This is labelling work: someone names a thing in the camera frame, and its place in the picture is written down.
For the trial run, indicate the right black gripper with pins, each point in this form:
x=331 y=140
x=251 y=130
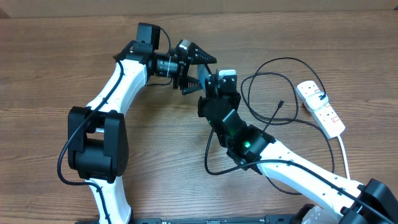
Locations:
x=202 y=102

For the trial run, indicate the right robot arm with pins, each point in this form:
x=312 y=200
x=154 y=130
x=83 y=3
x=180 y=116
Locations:
x=335 y=199

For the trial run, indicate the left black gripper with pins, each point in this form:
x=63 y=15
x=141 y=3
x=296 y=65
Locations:
x=183 y=62

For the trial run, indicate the Samsung Galaxy smartphone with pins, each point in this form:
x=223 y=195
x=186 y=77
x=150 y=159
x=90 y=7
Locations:
x=203 y=73

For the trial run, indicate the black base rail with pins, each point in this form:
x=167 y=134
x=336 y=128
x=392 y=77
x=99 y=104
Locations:
x=268 y=219

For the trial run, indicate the white power strip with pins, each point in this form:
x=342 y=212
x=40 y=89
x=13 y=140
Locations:
x=326 y=117

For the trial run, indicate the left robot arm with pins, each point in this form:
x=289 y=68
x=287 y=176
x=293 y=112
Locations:
x=96 y=152

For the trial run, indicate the white charger plug adapter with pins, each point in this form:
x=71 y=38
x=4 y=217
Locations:
x=316 y=101

